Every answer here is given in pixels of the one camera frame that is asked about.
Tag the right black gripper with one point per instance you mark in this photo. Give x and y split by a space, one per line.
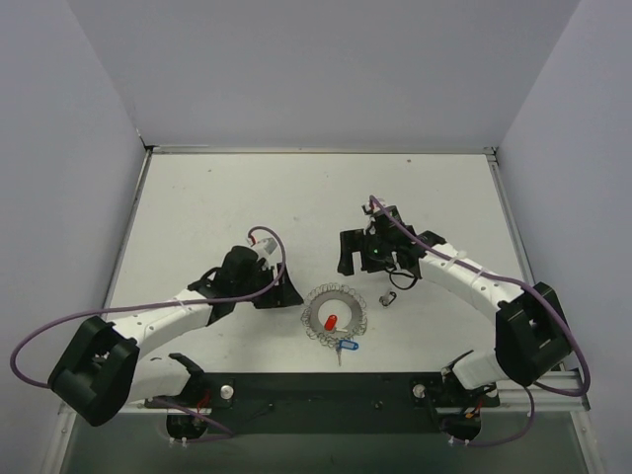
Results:
363 248

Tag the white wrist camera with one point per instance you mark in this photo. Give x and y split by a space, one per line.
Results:
265 247
373 206

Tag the small silver key clip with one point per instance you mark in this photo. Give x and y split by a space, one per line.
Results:
388 298

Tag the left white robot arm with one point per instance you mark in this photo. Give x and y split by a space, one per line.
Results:
97 373

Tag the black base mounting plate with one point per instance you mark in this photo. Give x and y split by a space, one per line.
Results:
365 403

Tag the large metal keyring with loops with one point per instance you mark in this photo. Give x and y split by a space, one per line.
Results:
339 299

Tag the blue key tag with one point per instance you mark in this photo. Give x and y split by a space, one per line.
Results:
347 345

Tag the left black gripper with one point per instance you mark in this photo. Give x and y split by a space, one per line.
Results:
276 284

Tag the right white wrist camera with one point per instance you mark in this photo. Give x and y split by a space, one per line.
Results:
373 206

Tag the red key tag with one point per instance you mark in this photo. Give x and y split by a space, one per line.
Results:
331 323

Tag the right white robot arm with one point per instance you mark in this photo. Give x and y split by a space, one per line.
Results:
531 333

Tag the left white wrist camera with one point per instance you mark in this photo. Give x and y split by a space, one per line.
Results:
265 247

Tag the aluminium front rail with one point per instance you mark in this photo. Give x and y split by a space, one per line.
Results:
543 395

